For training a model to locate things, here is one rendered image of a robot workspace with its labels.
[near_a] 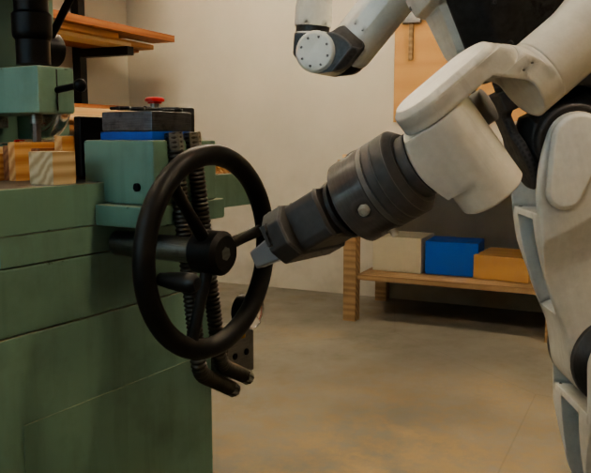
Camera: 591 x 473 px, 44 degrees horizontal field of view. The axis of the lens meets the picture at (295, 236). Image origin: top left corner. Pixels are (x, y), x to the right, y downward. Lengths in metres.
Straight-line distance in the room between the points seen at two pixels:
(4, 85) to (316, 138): 3.46
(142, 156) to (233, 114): 3.79
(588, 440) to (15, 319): 0.85
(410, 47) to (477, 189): 3.68
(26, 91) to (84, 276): 0.30
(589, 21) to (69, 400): 0.81
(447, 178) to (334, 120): 3.84
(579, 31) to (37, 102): 0.77
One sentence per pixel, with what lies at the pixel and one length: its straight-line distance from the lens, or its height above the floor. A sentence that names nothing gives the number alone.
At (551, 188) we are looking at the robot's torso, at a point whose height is 0.89.
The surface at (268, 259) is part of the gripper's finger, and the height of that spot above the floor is 0.83.
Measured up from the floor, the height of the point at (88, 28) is 1.54.
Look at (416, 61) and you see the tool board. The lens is 4.35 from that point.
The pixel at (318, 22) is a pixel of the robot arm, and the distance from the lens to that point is 1.45.
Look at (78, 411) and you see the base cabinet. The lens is 1.11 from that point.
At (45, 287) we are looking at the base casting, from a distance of 1.03.
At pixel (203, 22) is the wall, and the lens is 4.98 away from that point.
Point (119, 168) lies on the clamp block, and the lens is 1.07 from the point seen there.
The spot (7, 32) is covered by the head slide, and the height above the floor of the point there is 1.13.
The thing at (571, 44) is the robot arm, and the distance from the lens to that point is 0.72.
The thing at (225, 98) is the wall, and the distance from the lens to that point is 4.85.
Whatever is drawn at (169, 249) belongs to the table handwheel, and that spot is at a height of 0.81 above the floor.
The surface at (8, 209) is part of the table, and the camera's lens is 0.99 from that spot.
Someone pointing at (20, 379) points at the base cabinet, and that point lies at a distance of 1.03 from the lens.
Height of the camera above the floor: 0.96
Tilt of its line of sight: 8 degrees down
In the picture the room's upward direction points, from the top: straight up
